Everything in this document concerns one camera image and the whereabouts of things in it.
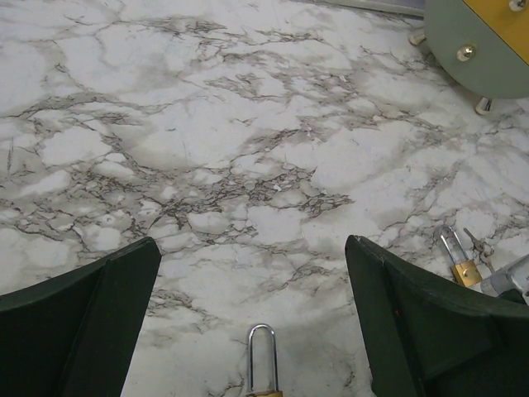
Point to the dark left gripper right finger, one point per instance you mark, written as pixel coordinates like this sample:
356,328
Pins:
427,336

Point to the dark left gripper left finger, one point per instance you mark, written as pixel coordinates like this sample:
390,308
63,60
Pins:
75,334

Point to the brass padlock long shackle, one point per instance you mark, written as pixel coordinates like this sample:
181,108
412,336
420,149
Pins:
262,362

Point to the round pastel drawer cabinet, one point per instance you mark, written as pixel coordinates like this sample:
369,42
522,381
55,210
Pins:
482,45

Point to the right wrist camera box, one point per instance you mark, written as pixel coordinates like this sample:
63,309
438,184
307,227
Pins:
509,283

